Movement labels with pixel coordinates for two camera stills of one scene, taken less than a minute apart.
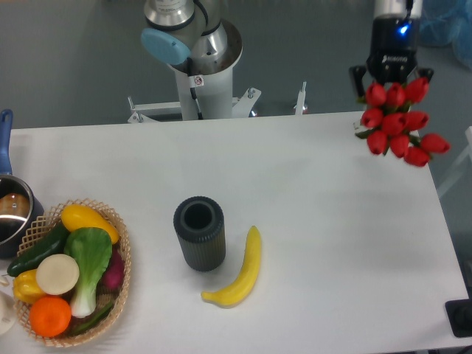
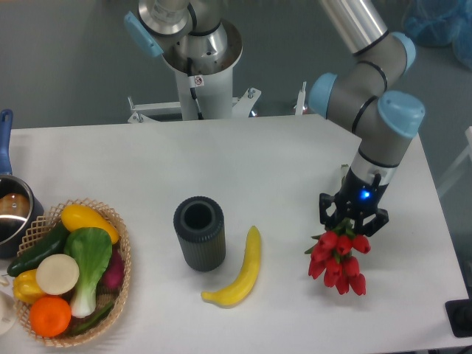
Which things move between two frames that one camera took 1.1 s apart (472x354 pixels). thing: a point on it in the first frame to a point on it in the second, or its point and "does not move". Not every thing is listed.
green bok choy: [90, 248] does not move
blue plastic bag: [445, 23] does not move
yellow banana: [228, 296] does not move
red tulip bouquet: [390, 124] to [333, 254]
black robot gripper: [393, 54] to [358, 197]
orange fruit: [50, 316] does not move
